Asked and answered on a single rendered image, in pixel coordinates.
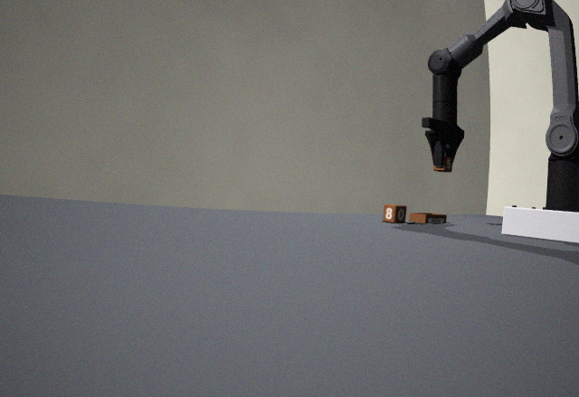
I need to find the orange-brown digit cube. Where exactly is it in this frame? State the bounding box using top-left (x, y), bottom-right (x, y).
top-left (383, 204), bottom-right (406, 223)
top-left (433, 156), bottom-right (452, 172)

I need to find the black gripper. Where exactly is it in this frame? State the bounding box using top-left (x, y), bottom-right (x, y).
top-left (422, 101), bottom-right (464, 165)

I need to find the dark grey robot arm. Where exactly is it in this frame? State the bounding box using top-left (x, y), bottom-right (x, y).
top-left (428, 0), bottom-right (579, 213)

